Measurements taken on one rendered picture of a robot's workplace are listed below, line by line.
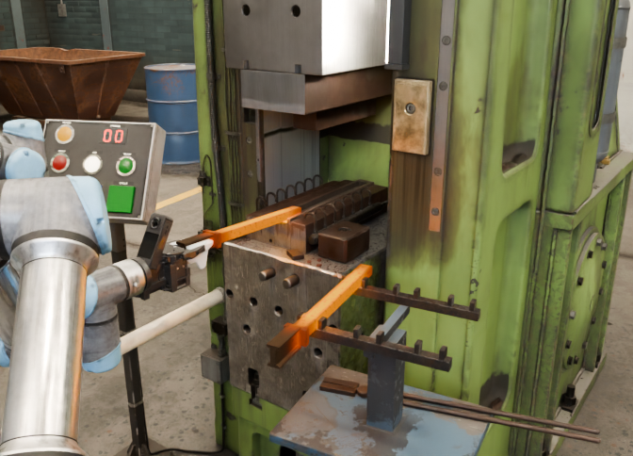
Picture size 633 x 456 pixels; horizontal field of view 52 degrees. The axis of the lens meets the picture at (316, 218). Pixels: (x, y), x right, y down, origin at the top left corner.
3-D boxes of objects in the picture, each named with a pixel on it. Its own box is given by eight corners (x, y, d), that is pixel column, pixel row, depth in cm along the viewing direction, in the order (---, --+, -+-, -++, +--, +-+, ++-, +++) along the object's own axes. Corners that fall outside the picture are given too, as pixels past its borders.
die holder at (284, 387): (338, 432, 168) (340, 275, 153) (229, 384, 189) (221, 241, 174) (433, 343, 211) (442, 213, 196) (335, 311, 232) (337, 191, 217)
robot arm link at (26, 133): (-9, 122, 136) (28, 116, 142) (-1, 173, 139) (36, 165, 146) (11, 126, 131) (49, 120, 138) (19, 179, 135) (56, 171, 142)
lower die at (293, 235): (305, 253, 166) (305, 222, 163) (246, 237, 177) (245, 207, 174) (387, 211, 198) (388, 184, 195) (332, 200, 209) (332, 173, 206)
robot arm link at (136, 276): (103, 261, 128) (130, 269, 123) (121, 253, 132) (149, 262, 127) (106, 296, 130) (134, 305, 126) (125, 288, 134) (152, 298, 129)
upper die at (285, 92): (304, 115, 154) (304, 74, 151) (241, 106, 165) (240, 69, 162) (391, 93, 186) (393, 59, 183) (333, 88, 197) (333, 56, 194)
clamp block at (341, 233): (345, 264, 159) (346, 239, 157) (316, 256, 164) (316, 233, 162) (370, 250, 168) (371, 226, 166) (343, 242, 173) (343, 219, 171)
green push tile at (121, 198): (130, 212, 177) (134, 186, 178) (105, 211, 178) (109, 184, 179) (133, 214, 179) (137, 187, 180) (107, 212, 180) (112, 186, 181)
